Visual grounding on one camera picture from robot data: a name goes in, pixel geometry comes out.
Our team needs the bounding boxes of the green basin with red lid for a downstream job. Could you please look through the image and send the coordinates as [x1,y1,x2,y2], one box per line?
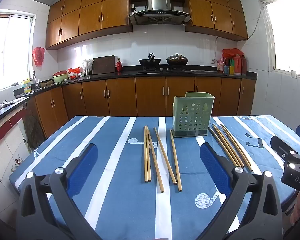
[52,70,69,83]

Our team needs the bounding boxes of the window with sliding frame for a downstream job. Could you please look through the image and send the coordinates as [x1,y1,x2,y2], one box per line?
[0,10,37,95]

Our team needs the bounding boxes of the person's right hand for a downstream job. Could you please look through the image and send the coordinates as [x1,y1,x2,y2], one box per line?
[289,194,300,230]

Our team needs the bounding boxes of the red plastic bag on hook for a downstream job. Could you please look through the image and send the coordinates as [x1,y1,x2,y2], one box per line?
[32,47,45,67]

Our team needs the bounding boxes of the wooden chopstick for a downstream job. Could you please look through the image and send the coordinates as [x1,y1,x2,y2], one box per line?
[143,126,148,183]
[169,129,183,193]
[145,126,152,182]
[212,124,244,168]
[214,124,246,168]
[147,129,165,194]
[208,126,239,168]
[154,127,178,186]
[220,123,254,173]

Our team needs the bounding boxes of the green perforated chopstick holder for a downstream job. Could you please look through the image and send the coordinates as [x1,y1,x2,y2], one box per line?
[172,92,215,138]

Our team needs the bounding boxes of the white wall cable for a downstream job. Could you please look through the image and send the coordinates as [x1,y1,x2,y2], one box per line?
[214,7,264,63]

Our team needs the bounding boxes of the wok with lid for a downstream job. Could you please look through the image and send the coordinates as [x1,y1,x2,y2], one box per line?
[166,53,189,66]

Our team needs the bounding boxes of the kitchen faucet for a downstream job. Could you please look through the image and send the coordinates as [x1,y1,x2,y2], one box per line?
[32,69,40,89]

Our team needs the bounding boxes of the red plastic bag over bottles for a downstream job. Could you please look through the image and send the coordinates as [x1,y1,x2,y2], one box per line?
[222,48,243,59]

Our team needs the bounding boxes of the metal utensil cup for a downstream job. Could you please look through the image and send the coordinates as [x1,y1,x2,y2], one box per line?
[83,59,94,76]

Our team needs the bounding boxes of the wooden lower cabinets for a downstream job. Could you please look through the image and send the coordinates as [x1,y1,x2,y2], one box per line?
[25,76,256,138]

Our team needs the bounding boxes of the red plastic bag with food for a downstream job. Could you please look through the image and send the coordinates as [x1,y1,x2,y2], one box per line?
[67,67,81,78]

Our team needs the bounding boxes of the dark wooden cutting board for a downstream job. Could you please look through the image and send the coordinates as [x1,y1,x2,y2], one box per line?
[92,55,116,75]

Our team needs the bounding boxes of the black kitchen countertop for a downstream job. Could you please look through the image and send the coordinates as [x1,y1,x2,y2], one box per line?
[0,65,257,128]

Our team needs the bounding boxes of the steel range hood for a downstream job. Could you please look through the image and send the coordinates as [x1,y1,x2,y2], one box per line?
[128,0,192,26]

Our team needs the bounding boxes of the yellow detergent bottle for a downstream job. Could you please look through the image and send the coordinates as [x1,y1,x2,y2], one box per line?
[23,78,33,93]

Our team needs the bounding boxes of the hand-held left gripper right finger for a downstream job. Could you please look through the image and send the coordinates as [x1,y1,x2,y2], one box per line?
[199,142,284,240]

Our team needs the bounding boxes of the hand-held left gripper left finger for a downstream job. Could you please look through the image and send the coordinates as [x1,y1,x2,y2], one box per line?
[16,143,100,240]

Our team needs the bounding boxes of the large red sauce bottle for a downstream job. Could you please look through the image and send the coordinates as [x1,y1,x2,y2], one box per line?
[234,54,242,75]

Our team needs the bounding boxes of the black wok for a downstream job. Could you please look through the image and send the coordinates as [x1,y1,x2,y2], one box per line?
[139,53,162,70]

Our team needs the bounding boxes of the grey cloth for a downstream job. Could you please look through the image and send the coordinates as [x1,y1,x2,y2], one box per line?
[2,99,23,107]

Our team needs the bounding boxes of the blue striped tablecloth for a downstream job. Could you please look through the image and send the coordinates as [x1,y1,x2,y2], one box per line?
[9,115,300,240]

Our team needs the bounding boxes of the gas stove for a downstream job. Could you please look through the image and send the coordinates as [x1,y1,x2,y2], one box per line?
[137,67,193,74]

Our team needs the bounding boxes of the bright window with white frame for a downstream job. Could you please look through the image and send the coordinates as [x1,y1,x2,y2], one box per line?
[257,0,300,80]

